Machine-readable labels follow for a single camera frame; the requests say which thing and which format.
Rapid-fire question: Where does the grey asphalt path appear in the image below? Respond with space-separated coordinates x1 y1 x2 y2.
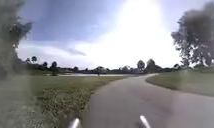
60 73 214 128

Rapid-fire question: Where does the robot's own part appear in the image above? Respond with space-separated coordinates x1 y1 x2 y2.
138 114 152 128
68 117 81 128

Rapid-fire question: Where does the distant row of trees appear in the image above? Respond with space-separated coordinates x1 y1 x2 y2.
17 55 183 76

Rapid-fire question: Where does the pond water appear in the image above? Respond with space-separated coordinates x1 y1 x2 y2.
57 73 130 78

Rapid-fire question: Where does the tall dark tree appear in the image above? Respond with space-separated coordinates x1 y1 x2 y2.
0 0 33 81

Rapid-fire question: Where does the green grass field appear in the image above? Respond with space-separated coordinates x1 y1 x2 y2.
145 67 214 98
0 74 129 128

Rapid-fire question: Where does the group of tall trees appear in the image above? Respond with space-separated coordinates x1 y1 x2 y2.
170 1 214 68

